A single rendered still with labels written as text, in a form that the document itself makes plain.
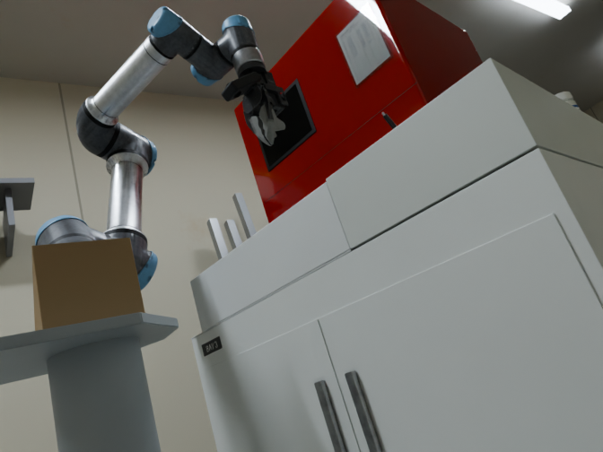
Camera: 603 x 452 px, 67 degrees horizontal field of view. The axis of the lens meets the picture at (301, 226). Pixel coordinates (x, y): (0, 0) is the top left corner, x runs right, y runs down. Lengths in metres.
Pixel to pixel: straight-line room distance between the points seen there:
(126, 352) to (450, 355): 0.56
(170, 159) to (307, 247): 3.09
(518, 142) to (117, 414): 0.75
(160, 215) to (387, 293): 2.98
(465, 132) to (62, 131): 3.39
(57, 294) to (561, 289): 0.80
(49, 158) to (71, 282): 2.80
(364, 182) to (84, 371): 0.58
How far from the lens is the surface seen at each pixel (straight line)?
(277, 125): 1.10
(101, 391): 0.89
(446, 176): 0.73
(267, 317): 1.02
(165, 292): 3.42
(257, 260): 1.03
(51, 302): 0.93
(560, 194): 0.67
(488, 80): 0.73
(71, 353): 0.90
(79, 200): 3.57
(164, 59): 1.25
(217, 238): 3.39
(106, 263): 0.96
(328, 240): 0.87
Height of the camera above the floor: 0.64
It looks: 17 degrees up
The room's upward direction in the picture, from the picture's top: 18 degrees counter-clockwise
